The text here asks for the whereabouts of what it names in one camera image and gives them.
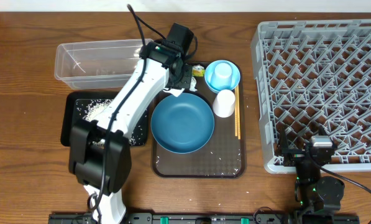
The light blue bowl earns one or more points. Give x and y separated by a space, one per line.
235 75

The pile of white rice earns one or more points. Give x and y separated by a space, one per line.
95 107

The grey dishwasher rack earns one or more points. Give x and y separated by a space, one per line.
311 75

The black food waste tray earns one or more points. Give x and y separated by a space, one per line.
76 103

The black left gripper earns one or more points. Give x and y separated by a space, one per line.
183 76

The white cup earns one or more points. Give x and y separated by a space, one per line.
224 103

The yellow green snack wrapper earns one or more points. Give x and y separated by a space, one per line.
198 71

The light blue cup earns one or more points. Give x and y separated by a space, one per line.
222 76

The white napkin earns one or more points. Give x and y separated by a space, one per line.
177 92

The dark blue plate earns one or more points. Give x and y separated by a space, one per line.
182 124

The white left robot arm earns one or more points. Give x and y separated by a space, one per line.
100 155

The clear plastic bin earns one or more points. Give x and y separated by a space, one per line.
97 64

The brown serving tray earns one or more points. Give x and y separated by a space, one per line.
222 157

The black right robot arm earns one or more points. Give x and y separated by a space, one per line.
320 197

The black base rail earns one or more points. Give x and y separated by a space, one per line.
148 218

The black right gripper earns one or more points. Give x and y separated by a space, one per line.
297 154

